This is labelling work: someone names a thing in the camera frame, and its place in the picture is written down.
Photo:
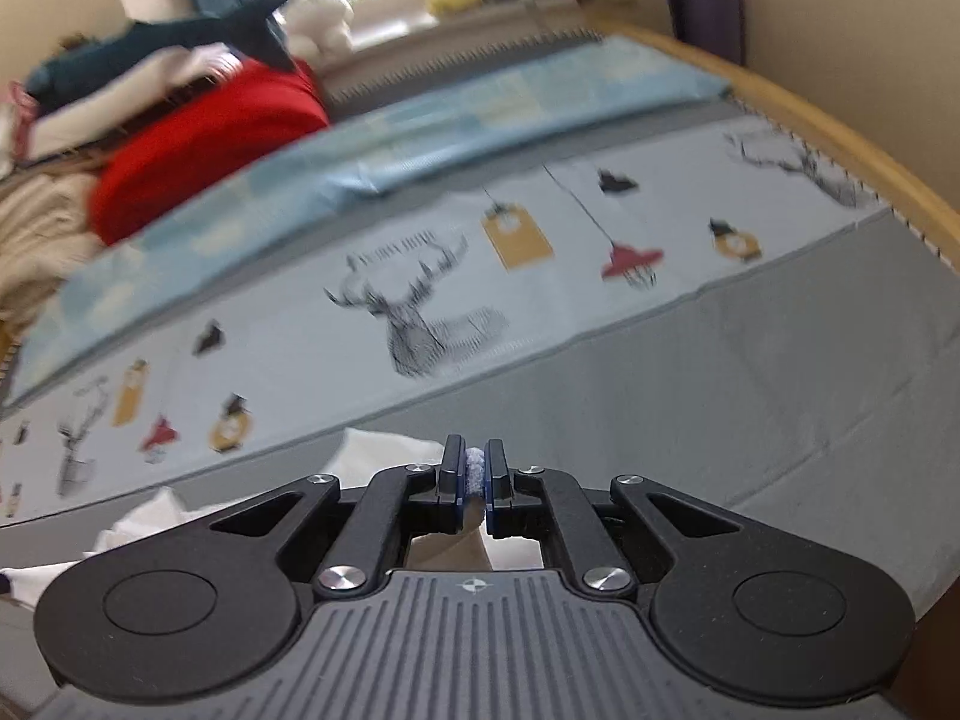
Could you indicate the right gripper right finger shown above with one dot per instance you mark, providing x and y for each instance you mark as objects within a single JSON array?
[{"x": 552, "y": 508}]

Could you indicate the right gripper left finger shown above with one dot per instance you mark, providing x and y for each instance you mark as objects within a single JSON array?
[{"x": 398, "y": 504}]

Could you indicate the white small garment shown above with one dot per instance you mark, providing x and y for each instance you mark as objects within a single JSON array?
[{"x": 360, "y": 455}]

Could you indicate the light blue folded sheet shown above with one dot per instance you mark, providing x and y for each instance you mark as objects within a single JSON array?
[{"x": 295, "y": 190}]

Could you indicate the printed deer pattern sheet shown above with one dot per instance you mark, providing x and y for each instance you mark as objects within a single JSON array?
[{"x": 437, "y": 292}]

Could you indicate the red folded blanket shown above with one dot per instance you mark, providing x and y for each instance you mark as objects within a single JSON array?
[{"x": 258, "y": 111}]

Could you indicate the cream folded quilt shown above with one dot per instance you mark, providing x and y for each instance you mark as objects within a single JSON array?
[{"x": 45, "y": 237}]

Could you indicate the white plush toy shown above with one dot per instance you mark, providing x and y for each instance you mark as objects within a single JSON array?
[{"x": 318, "y": 30}]

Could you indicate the white folded bedding stack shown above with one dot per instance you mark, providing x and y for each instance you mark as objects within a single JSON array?
[{"x": 163, "y": 77}]

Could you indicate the dark teal shark plush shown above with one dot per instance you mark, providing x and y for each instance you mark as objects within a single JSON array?
[{"x": 79, "y": 72}]

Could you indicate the wooden bed frame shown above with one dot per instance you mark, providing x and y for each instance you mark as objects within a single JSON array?
[{"x": 931, "y": 219}]

